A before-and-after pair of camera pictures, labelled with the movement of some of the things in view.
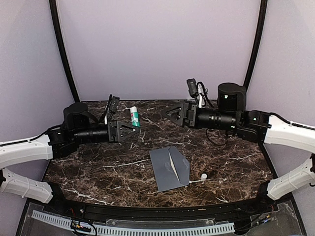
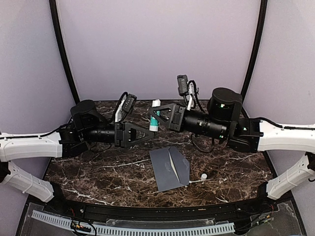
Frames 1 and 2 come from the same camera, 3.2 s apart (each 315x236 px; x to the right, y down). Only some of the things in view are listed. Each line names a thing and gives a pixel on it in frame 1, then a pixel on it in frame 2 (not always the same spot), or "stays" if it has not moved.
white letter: x=173 y=167 stays
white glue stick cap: x=204 y=176 stays
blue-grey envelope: x=171 y=168 stays
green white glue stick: x=135 y=116 -> x=154 y=123
